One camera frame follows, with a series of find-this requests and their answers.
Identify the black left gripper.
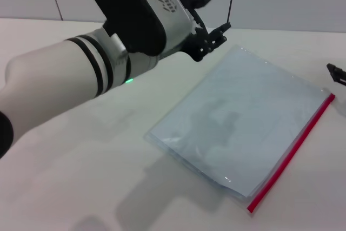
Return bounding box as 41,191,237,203
172,0,232,63

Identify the clear document bag red zipper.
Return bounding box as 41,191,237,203
145,44,336,214

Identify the silver black wrist camera box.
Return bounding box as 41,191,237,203
86,0,197,57

